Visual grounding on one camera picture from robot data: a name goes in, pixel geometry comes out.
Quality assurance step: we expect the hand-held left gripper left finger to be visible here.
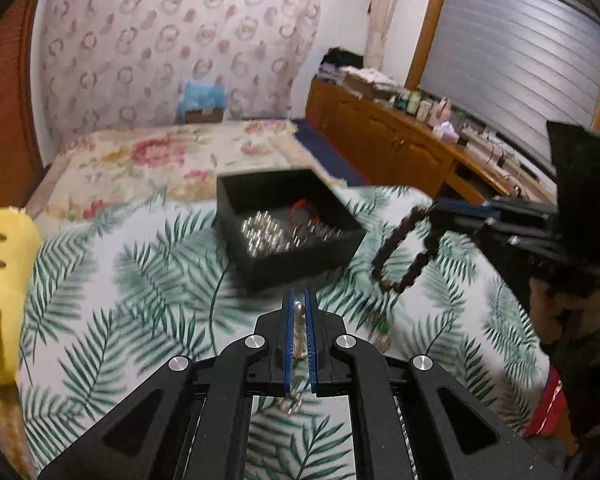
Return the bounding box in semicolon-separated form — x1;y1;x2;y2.
37;287;301;480

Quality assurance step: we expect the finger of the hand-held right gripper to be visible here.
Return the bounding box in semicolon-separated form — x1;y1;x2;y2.
430;208;531;261
430;197;556;220

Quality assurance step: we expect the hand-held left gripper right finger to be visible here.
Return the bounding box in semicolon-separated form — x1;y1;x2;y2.
302;287;563;480

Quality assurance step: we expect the silver chain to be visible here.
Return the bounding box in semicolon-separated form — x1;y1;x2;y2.
279;300;313;416

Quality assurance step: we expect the black box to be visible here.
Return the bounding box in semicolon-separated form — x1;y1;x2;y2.
215;168;367;293

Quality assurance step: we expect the dark wooden bead bracelet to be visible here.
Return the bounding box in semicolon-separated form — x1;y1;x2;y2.
371;206;443;295

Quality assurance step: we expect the white pearl necklace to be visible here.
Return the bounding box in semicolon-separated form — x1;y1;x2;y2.
237;211;301;257

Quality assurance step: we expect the red bead bracelet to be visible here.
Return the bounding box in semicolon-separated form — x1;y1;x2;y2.
289;199;326;226

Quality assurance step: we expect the small green bead jewelry piece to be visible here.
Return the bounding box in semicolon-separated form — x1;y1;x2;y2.
367;315;393;353

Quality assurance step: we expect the person's right hand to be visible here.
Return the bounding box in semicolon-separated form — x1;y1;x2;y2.
529;277;600;346

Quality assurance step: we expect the pink tissue box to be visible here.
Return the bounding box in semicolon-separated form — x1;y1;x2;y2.
432;121;461;142

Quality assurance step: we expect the pink bottle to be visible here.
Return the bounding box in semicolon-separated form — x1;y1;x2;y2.
430;97;453;126

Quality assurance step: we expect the wooden cabinet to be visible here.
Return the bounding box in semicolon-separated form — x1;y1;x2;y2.
305;77;531;201

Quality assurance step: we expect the row of small bottles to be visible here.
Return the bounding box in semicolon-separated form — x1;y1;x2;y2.
395;87;436;121

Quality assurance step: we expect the navy blue mat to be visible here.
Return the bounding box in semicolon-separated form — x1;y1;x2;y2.
292;119;376;188

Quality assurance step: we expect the cardboard box with cloth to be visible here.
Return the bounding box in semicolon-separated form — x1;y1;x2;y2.
342;66;406;101

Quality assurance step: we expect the green leaf print tablecloth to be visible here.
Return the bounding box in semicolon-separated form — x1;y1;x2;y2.
17;185;556;480

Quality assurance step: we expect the pile of dark clothes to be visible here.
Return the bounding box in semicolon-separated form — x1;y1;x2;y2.
317;47;366;83

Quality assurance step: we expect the red plastic bag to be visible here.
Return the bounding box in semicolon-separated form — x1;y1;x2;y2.
522;367;566;438

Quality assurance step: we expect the white wrapped pipe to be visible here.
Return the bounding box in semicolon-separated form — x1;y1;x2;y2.
365;0;406;68

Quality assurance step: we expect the floral blanket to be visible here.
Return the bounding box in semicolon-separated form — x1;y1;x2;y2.
25;119;351;221

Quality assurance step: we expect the small brown box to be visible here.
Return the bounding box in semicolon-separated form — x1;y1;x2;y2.
185;106;225;125

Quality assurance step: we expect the blue plastic bag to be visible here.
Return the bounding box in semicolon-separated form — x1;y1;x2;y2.
177;80;229;111

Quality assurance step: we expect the yellow plush toy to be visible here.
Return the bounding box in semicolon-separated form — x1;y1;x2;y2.
0;206;42;423

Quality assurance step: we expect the wooden louvered wardrobe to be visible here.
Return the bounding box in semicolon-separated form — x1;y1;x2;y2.
0;0;46;211

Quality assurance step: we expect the wooden window frame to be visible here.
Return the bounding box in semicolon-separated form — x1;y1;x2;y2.
404;0;600;133

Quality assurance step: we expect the ring patterned curtain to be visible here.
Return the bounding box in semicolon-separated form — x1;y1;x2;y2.
40;0;323;141

